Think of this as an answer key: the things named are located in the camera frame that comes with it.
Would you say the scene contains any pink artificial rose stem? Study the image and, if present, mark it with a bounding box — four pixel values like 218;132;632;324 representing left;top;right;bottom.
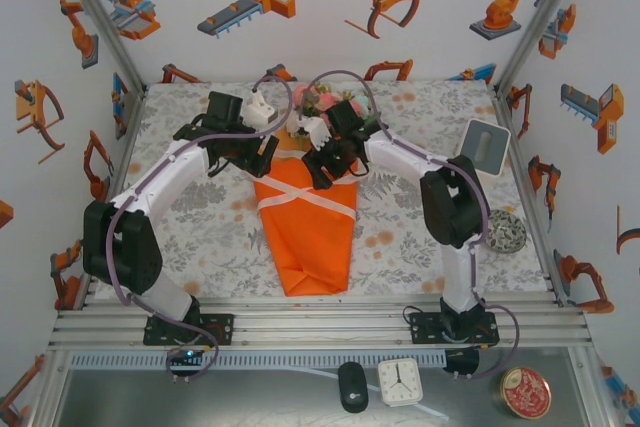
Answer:
317;89;341;113

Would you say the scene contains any white artificial flower stem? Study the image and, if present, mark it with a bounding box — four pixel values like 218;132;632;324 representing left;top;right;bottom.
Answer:
285;109;304;141

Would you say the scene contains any cream ribbon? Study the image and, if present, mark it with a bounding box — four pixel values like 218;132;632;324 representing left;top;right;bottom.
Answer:
256;146;360;223

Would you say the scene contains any orange wrapping paper sheet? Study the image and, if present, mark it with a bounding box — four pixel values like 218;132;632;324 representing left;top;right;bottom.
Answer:
253;129;360;297

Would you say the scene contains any grey floral tablecloth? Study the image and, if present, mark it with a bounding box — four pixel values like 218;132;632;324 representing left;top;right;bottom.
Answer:
94;79;556;298

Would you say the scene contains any white grey tissue box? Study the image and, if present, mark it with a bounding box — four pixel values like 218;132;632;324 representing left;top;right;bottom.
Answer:
458;118;511;178

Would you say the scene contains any leaf patterned round bowl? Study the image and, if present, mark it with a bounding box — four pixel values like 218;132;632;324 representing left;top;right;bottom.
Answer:
482;208;529;253

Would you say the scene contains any small green lit control board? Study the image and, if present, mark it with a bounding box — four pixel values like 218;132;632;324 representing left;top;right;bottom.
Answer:
167;345;210;366

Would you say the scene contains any black computer mouse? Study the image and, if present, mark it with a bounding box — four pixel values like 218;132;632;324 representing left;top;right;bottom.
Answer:
337;361;370;414

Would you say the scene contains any white square alarm clock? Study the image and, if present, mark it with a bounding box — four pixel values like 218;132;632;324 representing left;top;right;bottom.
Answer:
376;356;425;408

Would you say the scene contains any red gold round tin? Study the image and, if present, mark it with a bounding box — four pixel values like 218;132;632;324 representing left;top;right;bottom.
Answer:
499;365;553;420

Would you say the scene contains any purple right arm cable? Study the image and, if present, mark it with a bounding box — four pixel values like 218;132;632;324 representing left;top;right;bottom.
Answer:
302;70;524;381

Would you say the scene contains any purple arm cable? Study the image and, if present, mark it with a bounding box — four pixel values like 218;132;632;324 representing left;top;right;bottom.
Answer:
302;70;524;381
108;74;295;384

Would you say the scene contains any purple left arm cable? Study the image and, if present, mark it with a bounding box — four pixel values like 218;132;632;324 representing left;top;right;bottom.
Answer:
108;74;295;384

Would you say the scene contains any aluminium side rail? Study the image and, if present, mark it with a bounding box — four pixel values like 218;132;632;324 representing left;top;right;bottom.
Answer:
492;86;569;307
74;86;149;311

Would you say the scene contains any aluminium table rail frame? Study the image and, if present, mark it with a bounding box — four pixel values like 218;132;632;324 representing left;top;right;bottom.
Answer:
47;296;594;354

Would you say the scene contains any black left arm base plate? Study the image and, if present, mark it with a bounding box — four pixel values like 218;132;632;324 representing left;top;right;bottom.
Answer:
143;313;236;347

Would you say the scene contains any aluminium corner post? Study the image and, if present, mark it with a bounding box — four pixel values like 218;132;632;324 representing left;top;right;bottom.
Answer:
49;0;149;96
492;0;594;93

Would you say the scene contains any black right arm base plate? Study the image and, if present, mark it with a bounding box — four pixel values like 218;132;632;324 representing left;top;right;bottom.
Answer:
409;310;500;348

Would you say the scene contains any white slotted cable duct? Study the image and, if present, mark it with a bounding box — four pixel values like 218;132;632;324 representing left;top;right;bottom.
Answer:
67;351;446;371

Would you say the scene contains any black cable connector bracket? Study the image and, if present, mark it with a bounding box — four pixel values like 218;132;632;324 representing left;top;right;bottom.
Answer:
443;346;481;379

